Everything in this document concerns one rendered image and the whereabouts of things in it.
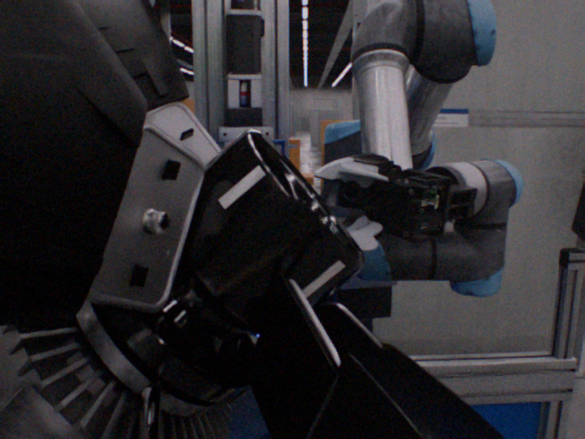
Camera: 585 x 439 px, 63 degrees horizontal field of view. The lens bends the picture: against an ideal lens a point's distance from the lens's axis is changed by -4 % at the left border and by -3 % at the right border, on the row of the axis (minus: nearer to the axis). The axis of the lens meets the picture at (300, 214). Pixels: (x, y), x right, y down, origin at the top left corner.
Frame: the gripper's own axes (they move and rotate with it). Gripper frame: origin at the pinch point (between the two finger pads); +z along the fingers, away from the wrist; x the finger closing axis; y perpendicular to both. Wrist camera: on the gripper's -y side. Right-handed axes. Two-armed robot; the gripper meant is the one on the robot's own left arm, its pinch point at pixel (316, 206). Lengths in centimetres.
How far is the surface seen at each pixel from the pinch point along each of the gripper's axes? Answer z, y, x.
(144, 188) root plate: 25.1, 15.5, -7.5
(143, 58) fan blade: 19.0, 0.1, -14.0
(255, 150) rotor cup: 18.3, 14.9, -9.0
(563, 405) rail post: -52, 13, 40
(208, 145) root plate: 16.4, 5.9, -7.9
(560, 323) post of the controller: -50, 10, 24
